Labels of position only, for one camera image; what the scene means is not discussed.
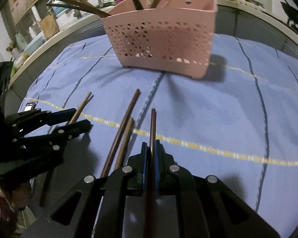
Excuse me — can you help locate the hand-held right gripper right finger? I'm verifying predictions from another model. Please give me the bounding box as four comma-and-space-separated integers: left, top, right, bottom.
153, 139, 281, 238

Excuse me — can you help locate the pink perforated utensil basket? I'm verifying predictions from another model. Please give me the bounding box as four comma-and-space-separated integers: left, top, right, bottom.
101, 0, 218, 79

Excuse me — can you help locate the wooden cutting board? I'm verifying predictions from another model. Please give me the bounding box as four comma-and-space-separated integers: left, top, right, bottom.
40, 13, 60, 40

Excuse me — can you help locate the person's left hand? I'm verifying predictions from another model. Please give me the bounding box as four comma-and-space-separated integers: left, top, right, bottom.
0, 178, 32, 213

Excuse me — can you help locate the blue checked cloth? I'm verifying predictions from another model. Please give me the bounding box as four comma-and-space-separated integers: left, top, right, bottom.
17, 33, 298, 238

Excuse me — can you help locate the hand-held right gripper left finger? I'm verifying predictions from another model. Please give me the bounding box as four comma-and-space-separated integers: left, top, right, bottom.
21, 142, 149, 238

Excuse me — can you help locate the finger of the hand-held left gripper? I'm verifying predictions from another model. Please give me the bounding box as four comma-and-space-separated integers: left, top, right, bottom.
4, 108, 76, 140
12, 119, 93, 155

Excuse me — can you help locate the white egg tray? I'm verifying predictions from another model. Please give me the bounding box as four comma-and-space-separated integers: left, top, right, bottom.
235, 0, 265, 12

